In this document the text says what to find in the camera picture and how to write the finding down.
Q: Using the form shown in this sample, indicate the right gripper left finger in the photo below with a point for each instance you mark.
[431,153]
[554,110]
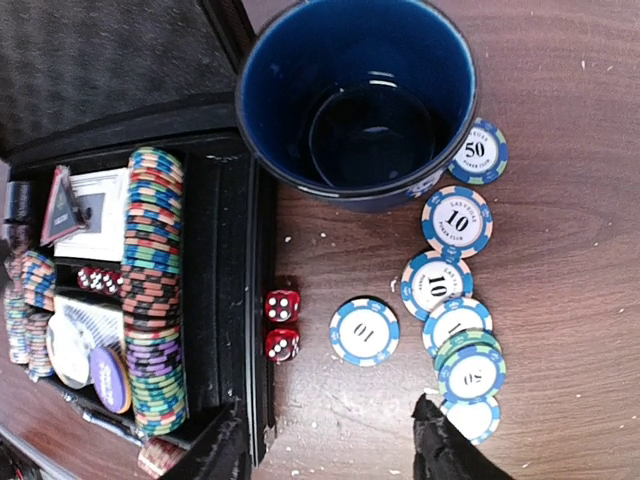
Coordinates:
[220,452]

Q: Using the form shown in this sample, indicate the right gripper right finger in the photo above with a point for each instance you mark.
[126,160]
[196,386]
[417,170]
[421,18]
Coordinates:
[443,453]

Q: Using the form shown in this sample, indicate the brown poker chip roll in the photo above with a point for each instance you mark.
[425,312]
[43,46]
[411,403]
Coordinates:
[158,456]

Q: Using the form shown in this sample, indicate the clear round dealer button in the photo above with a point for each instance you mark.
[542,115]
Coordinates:
[69,345]

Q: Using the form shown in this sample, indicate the red die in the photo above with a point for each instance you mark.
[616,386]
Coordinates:
[111,282]
[282,345]
[282,306]
[86,278]
[97,282]

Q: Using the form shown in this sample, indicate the playing card deck box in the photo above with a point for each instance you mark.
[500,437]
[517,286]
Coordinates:
[103,196]
[91,324]

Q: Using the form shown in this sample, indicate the black poker case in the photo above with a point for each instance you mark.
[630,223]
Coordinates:
[95,84]

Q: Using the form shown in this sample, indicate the purple small blind button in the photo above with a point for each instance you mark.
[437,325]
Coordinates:
[110,379]

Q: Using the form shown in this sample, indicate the right poker chip row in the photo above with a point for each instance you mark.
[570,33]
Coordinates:
[151,293]

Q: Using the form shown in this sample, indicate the poker chip row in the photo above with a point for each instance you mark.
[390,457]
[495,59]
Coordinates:
[38,276]
[18,229]
[151,293]

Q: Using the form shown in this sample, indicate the triangular all-in button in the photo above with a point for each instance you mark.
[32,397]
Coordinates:
[64,215]

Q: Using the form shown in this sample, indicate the left poker chip row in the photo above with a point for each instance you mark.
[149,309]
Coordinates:
[18,229]

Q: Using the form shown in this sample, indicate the dark blue mug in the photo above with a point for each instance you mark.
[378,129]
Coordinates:
[361,103]

